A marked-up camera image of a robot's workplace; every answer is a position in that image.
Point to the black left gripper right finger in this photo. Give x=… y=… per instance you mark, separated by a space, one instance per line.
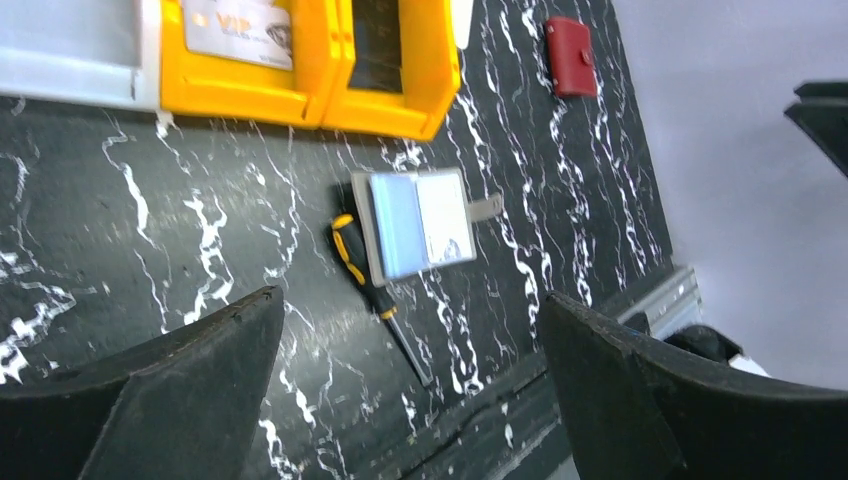
x=635 y=407

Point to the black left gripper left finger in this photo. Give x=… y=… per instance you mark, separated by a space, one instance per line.
x=184 y=405

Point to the red card holder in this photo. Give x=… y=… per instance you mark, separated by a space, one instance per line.
x=570 y=57

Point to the yellow bin with silver card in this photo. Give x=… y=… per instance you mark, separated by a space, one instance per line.
x=205 y=85

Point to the silver VIP card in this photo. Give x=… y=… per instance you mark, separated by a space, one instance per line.
x=255 y=32

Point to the black card in bin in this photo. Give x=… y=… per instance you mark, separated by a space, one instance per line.
x=377 y=46

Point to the yellow bin with black card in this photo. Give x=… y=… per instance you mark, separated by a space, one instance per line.
x=429 y=74

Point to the black yellow screwdriver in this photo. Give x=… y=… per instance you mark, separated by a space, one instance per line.
x=350 y=245

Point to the white plastic bin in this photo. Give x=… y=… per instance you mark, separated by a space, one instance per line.
x=97 y=53

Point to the aluminium table rail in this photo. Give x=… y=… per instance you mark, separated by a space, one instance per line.
x=674 y=304

